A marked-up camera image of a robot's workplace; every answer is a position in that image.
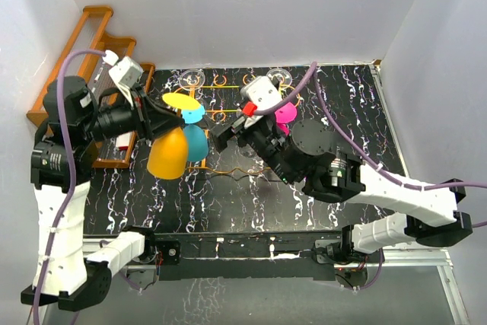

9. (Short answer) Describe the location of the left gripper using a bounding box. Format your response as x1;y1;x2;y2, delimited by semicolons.
80;82;184;144

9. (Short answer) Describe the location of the teal plastic wine glass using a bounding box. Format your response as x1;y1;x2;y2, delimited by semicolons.
182;106;208;162

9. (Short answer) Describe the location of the orange plastic wine glass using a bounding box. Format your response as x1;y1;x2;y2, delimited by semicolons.
147;91;202;180

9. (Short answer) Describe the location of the clear champagne flute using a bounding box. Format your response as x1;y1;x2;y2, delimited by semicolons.
179;69;206;91

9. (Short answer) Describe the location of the pink plastic wine glass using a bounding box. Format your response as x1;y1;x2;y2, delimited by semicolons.
274;102;298;135

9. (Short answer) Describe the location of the clear large wine glass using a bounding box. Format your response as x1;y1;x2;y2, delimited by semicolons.
266;68;292;90

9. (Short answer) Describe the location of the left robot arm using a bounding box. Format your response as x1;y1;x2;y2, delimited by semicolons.
21;76;183;312

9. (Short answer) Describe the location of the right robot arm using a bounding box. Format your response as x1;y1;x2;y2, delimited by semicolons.
209;116;473;262

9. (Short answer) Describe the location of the gold metal wine glass rack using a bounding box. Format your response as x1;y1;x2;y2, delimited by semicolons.
178;69;304;180

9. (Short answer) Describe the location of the red white small box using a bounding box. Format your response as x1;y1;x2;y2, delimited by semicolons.
115;132;132;151

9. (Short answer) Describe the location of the orange wooden stepped shelf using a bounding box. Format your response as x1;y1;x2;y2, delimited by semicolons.
27;5;137;169

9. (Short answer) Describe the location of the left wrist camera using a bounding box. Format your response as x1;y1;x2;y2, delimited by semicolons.
102;50;143;105

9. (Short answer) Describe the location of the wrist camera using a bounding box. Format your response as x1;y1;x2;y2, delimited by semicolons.
240;75;284;121
102;50;143;105

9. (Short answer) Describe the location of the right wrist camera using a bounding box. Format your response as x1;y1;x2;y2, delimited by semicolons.
240;75;284;121

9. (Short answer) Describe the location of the aluminium base frame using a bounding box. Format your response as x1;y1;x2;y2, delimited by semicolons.
27;237;469;325

